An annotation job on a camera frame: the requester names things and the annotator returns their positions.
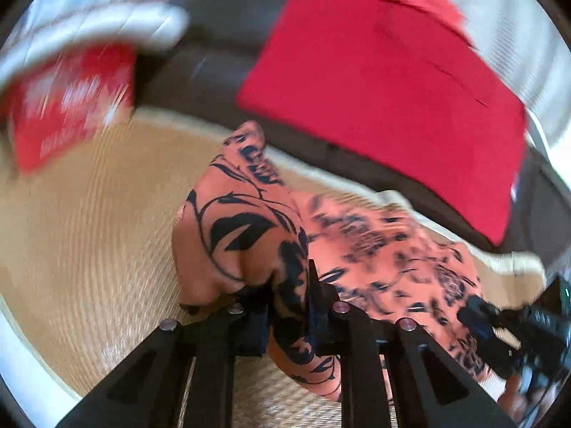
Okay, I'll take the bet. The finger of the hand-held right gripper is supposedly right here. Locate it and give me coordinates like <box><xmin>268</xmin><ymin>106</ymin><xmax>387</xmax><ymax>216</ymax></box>
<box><xmin>457</xmin><ymin>295</ymin><xmax>509</xmax><ymax>337</ymax></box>
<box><xmin>481</xmin><ymin>330</ymin><xmax>526</xmax><ymax>381</ymax></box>

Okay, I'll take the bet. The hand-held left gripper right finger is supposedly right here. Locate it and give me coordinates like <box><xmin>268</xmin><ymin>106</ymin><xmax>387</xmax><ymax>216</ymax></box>
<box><xmin>308</xmin><ymin>259</ymin><xmax>518</xmax><ymax>428</ymax></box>

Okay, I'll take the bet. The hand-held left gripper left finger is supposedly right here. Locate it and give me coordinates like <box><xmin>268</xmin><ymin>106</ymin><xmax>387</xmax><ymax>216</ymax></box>
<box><xmin>56</xmin><ymin>292</ymin><xmax>273</xmax><ymax>428</ymax></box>

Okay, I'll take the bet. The orange floral blouse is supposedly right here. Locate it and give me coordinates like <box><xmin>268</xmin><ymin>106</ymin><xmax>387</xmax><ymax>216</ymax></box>
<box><xmin>172</xmin><ymin>120</ymin><xmax>505</xmax><ymax>404</ymax></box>

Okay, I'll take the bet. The person's right hand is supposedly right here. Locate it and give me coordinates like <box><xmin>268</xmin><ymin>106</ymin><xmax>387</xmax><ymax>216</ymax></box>
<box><xmin>497</xmin><ymin>372</ymin><xmax>534</xmax><ymax>417</ymax></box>

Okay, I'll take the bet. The woven bamboo mat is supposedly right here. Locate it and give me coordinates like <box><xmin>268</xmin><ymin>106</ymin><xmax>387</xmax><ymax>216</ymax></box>
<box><xmin>0</xmin><ymin>109</ymin><xmax>549</xmax><ymax>428</ymax></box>

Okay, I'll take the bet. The red blanket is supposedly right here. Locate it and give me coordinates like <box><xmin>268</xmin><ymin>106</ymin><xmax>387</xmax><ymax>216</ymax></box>
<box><xmin>236</xmin><ymin>0</ymin><xmax>527</xmax><ymax>247</ymax></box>

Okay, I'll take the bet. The brown leather sofa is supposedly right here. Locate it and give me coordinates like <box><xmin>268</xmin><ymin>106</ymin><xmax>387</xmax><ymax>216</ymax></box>
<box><xmin>134</xmin><ymin>0</ymin><xmax>563</xmax><ymax>255</ymax></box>

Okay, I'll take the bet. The beige dotted curtain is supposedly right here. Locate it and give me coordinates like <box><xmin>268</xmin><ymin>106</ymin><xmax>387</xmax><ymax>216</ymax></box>
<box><xmin>446</xmin><ymin>0</ymin><xmax>567</xmax><ymax>148</ymax></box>

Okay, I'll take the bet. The white folded quilt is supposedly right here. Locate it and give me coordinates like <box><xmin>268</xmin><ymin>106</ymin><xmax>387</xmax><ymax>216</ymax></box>
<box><xmin>0</xmin><ymin>0</ymin><xmax>190</xmax><ymax>94</ymax></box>

